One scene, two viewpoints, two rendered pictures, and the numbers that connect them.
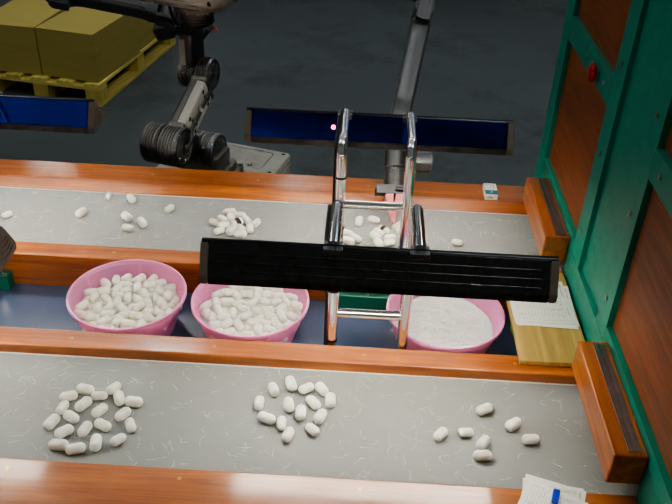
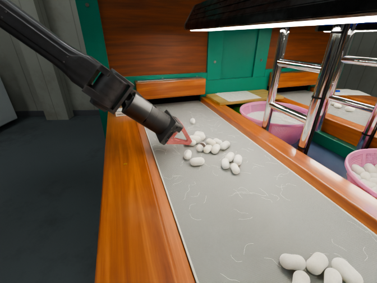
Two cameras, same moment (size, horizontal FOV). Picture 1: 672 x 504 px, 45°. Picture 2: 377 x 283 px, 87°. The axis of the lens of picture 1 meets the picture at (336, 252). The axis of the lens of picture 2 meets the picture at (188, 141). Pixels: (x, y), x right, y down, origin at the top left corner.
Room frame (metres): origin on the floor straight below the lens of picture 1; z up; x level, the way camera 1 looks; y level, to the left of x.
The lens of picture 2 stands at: (2.00, 0.32, 1.02)
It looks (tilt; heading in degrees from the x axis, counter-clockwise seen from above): 28 degrees down; 250
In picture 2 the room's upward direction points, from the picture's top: straight up
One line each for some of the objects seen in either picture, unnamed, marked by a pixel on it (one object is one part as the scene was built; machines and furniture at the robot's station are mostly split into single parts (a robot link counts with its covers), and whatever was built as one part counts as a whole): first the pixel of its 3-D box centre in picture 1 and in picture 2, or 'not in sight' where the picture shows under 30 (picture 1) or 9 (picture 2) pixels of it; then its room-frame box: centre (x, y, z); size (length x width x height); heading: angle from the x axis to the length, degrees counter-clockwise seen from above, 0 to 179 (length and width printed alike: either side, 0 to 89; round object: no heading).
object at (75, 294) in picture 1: (129, 308); not in sight; (1.46, 0.47, 0.72); 0.27 x 0.27 x 0.10
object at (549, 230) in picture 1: (544, 216); (171, 87); (1.78, -0.53, 0.83); 0.30 x 0.06 x 0.07; 179
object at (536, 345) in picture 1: (542, 315); (244, 96); (1.44, -0.47, 0.77); 0.33 x 0.15 x 0.01; 179
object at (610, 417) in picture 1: (606, 407); (295, 78); (1.10, -0.51, 0.83); 0.30 x 0.06 x 0.07; 179
